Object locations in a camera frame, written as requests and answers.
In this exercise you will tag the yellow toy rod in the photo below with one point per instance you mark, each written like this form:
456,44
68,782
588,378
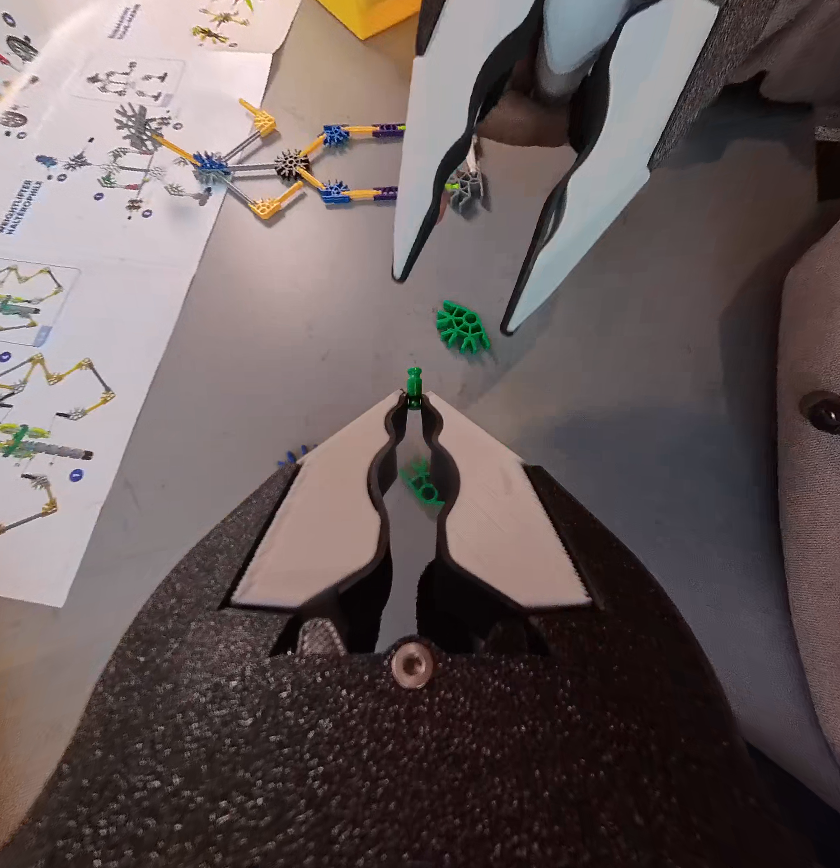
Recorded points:
291,193
252,108

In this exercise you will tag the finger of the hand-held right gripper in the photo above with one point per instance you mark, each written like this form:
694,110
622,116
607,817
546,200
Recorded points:
440,122
636,122

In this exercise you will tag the person's right hand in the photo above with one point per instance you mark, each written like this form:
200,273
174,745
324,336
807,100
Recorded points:
528,122

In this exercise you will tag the green fan connector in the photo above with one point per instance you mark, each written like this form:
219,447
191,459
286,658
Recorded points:
423,485
464,329

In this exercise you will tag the white toy rod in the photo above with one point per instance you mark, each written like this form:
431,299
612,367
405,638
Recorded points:
472,157

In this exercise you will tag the blue snowflake connector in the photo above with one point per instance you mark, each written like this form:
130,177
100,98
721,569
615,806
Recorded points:
294,458

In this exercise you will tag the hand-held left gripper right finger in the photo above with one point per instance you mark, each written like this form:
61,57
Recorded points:
501,529

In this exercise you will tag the yellow plastic bin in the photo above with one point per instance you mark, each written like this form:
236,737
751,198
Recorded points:
372,17

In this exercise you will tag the person's right forearm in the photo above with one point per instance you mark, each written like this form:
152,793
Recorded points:
799,41

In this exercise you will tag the white toy instruction sheet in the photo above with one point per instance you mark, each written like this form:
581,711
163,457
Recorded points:
87,305

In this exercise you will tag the small dark green rod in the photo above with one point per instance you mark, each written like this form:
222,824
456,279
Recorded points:
414,386

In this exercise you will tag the person's torso in beige sweater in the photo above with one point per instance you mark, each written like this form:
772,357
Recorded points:
819,542

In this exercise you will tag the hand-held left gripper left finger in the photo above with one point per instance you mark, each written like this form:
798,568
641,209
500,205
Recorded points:
325,529

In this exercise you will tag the multicolour rod and connector assembly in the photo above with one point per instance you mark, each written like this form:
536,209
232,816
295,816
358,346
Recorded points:
292,164

